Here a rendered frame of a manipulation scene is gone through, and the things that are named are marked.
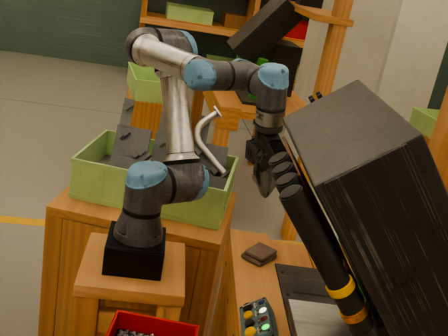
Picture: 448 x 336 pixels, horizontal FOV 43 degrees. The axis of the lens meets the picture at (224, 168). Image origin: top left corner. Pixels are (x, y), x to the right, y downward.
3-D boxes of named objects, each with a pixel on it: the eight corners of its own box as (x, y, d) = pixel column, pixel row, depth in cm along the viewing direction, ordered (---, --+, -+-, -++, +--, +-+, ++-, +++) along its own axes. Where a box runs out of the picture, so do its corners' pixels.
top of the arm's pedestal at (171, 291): (72, 297, 162) (73, 285, 161) (89, 241, 192) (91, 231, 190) (183, 308, 166) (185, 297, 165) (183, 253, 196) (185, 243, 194)
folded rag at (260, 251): (260, 268, 177) (262, 260, 176) (239, 257, 181) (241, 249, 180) (277, 258, 185) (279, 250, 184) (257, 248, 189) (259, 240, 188)
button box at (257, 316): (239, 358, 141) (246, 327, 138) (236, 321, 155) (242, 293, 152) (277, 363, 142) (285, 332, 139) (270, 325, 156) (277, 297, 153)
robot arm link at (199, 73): (109, 21, 168) (203, 54, 133) (142, 24, 175) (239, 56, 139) (106, 60, 172) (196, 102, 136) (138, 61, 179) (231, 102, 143)
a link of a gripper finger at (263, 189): (256, 189, 158) (259, 160, 154) (267, 199, 154) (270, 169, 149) (247, 191, 157) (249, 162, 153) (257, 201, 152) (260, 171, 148)
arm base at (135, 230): (113, 245, 166) (117, 215, 162) (113, 222, 179) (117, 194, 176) (164, 249, 169) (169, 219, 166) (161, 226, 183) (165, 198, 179)
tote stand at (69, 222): (35, 371, 243) (45, 206, 215) (80, 303, 291) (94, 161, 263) (189, 408, 238) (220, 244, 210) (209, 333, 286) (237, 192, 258)
